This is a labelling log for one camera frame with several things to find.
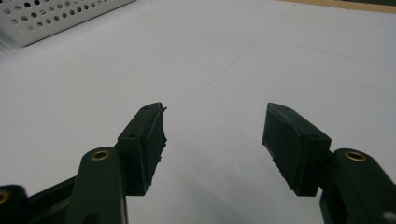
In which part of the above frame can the white perforated plastic basket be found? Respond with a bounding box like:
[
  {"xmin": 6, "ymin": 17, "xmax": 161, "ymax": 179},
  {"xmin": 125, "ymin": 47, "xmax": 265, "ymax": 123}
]
[{"xmin": 0, "ymin": 0, "xmax": 136, "ymax": 48}]

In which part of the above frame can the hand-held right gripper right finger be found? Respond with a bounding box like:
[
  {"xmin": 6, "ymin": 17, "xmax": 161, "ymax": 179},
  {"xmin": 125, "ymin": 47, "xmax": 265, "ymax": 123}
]
[{"xmin": 262, "ymin": 102, "xmax": 332, "ymax": 198}]

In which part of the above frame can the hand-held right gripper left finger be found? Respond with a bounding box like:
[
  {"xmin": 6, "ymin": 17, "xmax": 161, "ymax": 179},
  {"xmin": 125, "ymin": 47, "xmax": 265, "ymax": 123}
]
[{"xmin": 116, "ymin": 102, "xmax": 168, "ymax": 197}]

